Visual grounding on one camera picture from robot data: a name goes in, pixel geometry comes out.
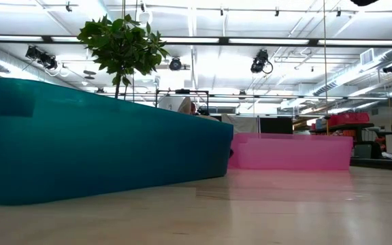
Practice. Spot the beige baseball cap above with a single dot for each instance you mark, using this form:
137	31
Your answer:
184	105

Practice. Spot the pink plastic bin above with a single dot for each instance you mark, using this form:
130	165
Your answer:
291	153

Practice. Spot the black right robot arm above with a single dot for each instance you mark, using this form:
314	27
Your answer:
364	2

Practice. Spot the grey fabric panel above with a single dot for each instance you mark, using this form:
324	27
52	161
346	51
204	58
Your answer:
243	124

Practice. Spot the black ceiling spotlight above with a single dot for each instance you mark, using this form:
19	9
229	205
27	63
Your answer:
390	68
49	62
259	63
33	52
175	64

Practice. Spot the black board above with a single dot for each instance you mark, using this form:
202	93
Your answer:
276	126

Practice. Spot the teal plastic bin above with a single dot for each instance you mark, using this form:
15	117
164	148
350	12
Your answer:
97	153

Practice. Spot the green plant in black pot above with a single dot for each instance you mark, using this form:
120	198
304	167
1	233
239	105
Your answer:
121	47

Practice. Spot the small black track light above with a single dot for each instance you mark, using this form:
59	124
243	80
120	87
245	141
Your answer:
338	13
142	7
68	7
222	12
276	13

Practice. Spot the black table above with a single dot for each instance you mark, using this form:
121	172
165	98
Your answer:
345	127

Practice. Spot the red plastic crate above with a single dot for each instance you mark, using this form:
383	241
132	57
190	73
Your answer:
349	119

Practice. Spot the black ceiling light rail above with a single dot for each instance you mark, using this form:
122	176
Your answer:
313	42

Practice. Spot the black aluminium table frame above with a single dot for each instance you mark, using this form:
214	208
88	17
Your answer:
386	165

